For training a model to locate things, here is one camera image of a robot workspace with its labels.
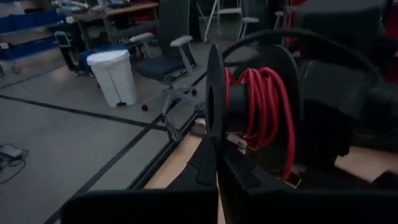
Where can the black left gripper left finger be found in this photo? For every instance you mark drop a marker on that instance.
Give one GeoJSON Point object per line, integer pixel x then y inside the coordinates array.
{"type": "Point", "coordinates": [140, 208]}

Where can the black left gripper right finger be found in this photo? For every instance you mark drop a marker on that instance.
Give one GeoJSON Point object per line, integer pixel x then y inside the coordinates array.
{"type": "Point", "coordinates": [311, 208]}

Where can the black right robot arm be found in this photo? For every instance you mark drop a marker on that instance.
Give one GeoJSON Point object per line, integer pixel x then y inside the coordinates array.
{"type": "Point", "coordinates": [342, 18]}

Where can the white trash bin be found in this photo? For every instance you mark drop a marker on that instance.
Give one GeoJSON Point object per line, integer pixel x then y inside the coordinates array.
{"type": "Point", "coordinates": [113, 77]}

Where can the grey chair with armrests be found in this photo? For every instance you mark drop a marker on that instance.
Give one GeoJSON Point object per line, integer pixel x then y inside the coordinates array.
{"type": "Point", "coordinates": [236, 18]}

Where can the blue grey office chair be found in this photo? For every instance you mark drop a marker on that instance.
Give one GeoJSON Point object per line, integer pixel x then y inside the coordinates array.
{"type": "Point", "coordinates": [168, 62]}

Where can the black white floor device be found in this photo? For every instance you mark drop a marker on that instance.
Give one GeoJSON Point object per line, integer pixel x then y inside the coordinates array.
{"type": "Point", "coordinates": [62, 39]}

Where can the wooden workbench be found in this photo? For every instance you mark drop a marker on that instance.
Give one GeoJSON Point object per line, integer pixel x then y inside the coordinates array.
{"type": "Point", "coordinates": [124, 11]}

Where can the blue storage bin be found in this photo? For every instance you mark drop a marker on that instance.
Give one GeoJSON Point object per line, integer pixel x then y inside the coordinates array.
{"type": "Point", "coordinates": [37, 20]}
{"type": "Point", "coordinates": [4, 25]}

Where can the black frame clamp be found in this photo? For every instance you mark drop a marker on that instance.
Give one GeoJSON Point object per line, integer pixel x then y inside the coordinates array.
{"type": "Point", "coordinates": [172, 129]}

